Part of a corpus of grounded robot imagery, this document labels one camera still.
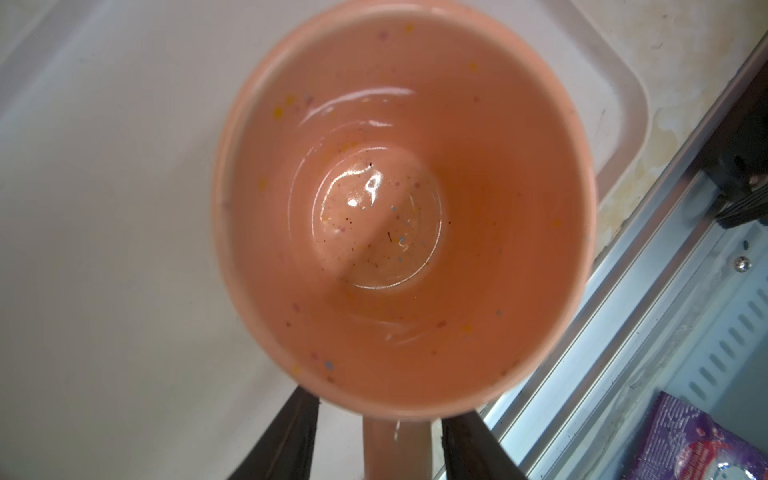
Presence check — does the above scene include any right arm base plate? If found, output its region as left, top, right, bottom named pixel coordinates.
left=701, top=67, right=767, bottom=229

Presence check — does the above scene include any purple Fox's candy bag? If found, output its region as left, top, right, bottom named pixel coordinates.
left=626, top=392, right=767, bottom=480

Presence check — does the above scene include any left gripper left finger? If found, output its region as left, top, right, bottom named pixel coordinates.
left=229, top=386, right=320, bottom=480

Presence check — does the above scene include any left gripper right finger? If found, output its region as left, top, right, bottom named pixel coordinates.
left=441, top=411, right=527, bottom=480

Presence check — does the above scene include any aluminium front rail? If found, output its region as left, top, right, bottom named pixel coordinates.
left=479, top=42, right=767, bottom=479

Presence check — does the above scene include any orange mug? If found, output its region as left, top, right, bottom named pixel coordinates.
left=213, top=1, right=597, bottom=479

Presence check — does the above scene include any white plastic tray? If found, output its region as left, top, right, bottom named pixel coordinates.
left=1, top=1, right=648, bottom=479

